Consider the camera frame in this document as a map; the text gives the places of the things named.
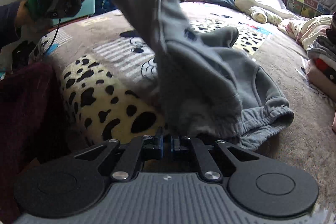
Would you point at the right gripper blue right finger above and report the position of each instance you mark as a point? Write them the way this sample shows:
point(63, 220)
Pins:
point(191, 155)

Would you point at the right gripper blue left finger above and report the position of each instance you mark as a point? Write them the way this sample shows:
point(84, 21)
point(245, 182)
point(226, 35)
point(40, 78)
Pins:
point(136, 153)

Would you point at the grey fleece sweatpants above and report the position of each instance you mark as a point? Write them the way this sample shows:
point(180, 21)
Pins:
point(207, 87)

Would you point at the pile of folded clothes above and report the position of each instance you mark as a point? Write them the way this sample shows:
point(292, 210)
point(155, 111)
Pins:
point(320, 68)

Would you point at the teal storage box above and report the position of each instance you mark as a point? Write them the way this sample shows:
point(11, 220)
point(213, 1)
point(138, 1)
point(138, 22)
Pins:
point(87, 9)

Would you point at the brown Mickey Mouse blanket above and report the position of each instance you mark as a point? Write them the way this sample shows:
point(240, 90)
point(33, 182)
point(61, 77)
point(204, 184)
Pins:
point(108, 80)

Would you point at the cream rolled bolster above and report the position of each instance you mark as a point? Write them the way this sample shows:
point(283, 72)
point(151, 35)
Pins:
point(264, 16)

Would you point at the cream floral quilt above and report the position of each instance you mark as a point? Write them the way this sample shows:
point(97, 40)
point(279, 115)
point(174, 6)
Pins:
point(276, 6)

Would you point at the pink cream floral pillow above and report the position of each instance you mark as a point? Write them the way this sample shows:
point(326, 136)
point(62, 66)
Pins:
point(305, 32)

